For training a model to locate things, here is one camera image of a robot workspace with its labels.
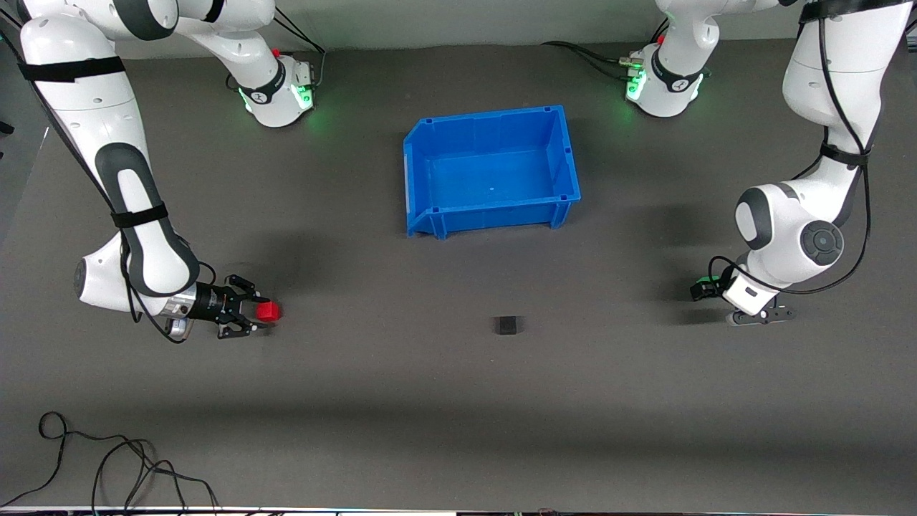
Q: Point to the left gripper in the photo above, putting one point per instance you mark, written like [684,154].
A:
[705,289]

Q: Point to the blue plastic storage bin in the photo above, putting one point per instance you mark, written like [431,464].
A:
[494,183]

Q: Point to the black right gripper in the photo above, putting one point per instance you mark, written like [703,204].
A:
[210,302]

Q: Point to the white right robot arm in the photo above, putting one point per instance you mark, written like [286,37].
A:
[118,179]

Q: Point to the small black cube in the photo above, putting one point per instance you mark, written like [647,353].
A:
[507,326]

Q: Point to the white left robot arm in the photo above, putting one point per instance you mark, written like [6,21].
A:
[795,229]

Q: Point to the small red cube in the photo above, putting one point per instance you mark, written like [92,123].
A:
[269,311]

